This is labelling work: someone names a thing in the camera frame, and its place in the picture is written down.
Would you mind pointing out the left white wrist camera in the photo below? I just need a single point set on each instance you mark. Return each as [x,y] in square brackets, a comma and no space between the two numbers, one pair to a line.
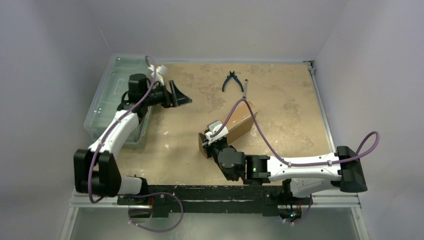
[157,73]

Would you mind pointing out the clear plastic storage bin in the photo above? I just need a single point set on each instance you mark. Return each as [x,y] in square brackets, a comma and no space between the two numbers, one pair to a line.
[113,84]

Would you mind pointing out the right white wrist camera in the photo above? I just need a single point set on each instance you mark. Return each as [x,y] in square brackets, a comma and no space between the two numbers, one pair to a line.
[215,131]

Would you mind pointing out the brown cardboard express box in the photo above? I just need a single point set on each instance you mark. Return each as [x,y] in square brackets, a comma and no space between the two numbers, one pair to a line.
[239,124]

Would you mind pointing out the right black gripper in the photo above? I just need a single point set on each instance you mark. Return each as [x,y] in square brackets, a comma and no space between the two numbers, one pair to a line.
[205,145]

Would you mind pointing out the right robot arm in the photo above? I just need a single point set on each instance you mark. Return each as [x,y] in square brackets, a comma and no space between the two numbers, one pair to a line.
[300,176]

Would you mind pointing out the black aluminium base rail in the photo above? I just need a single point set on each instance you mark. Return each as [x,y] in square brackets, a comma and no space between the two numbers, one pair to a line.
[268,201]

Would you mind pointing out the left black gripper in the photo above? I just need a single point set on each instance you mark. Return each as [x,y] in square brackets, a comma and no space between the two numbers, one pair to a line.
[177,98]

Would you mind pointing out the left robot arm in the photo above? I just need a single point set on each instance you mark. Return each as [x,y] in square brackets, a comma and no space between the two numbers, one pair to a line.
[96,172]

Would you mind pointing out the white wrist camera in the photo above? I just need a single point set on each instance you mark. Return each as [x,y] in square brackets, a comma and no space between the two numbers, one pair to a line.
[157,73]
[215,131]

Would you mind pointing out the small silver wrench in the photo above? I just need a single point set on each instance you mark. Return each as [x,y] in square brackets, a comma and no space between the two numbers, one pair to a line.
[245,88]

